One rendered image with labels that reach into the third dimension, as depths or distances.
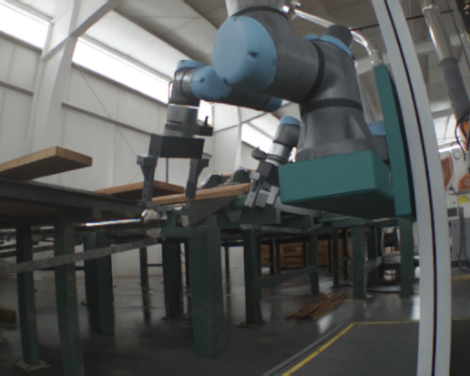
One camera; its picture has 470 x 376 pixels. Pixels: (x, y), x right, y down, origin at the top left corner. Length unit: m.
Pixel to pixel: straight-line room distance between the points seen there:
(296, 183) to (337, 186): 0.07
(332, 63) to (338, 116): 0.09
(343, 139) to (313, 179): 0.08
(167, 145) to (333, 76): 0.41
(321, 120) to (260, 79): 0.12
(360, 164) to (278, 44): 0.21
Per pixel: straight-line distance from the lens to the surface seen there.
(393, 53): 0.74
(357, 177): 0.51
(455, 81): 5.79
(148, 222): 1.69
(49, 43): 9.32
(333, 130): 0.55
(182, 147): 0.84
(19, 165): 1.10
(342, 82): 0.60
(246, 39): 0.51
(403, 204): 0.65
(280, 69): 0.53
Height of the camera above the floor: 0.60
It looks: 10 degrees up
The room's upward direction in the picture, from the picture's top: 2 degrees counter-clockwise
